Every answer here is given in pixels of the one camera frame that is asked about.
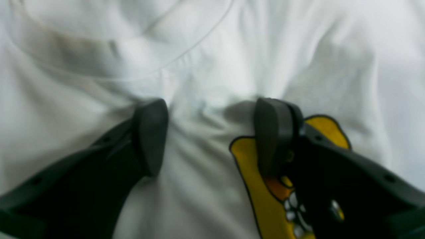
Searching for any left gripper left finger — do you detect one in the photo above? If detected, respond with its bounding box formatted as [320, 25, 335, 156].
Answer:
[1, 99, 169, 239]

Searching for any white printed T-shirt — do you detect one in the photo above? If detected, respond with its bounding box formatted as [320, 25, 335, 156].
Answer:
[1, 0, 424, 239]

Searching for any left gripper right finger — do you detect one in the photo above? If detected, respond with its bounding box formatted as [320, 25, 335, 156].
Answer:
[254, 97, 425, 239]

